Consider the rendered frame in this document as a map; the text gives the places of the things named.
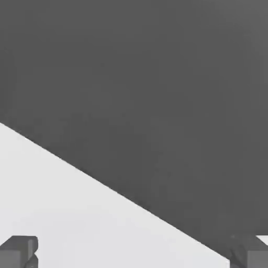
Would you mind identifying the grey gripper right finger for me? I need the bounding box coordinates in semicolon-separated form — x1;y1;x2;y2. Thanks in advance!
229;234;268;268

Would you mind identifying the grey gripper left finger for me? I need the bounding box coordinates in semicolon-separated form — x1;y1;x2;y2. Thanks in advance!
0;235;39;268

